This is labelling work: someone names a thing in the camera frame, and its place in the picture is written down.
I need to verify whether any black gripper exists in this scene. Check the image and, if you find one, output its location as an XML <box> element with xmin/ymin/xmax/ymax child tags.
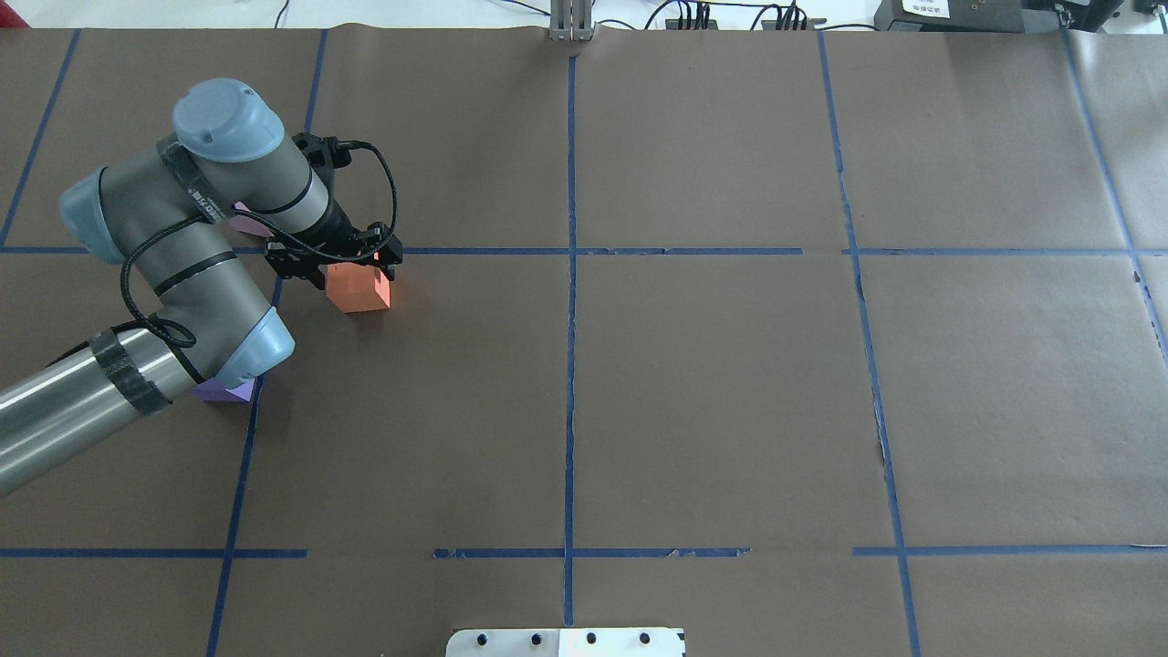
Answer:
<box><xmin>266</xmin><ymin>222</ymin><xmax>403</xmax><ymax>291</ymax></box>

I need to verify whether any orange foam cube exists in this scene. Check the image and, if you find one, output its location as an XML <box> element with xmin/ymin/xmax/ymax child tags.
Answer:
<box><xmin>325</xmin><ymin>263</ymin><xmax>392</xmax><ymax>314</ymax></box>

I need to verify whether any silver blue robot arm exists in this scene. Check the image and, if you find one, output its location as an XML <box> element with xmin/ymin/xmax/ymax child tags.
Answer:
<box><xmin>1</xmin><ymin>78</ymin><xmax>403</xmax><ymax>495</ymax></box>

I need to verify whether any pink foam cube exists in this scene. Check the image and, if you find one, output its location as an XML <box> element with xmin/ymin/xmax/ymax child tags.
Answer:
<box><xmin>228</xmin><ymin>203</ymin><xmax>274</xmax><ymax>238</ymax></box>

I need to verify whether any purple foam cube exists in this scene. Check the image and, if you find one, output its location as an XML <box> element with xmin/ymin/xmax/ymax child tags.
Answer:
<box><xmin>189</xmin><ymin>379</ymin><xmax>256</xmax><ymax>403</ymax></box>

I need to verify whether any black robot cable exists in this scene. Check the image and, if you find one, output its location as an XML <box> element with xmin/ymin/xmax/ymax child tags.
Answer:
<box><xmin>120</xmin><ymin>137</ymin><xmax>399</xmax><ymax>350</ymax></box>

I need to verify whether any aluminium frame post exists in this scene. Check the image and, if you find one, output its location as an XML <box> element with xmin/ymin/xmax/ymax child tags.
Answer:
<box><xmin>549</xmin><ymin>0</ymin><xmax>596</xmax><ymax>43</ymax></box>

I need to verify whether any white mast base plate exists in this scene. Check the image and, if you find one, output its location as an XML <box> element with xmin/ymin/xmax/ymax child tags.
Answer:
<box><xmin>445</xmin><ymin>627</ymin><xmax>687</xmax><ymax>656</ymax></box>

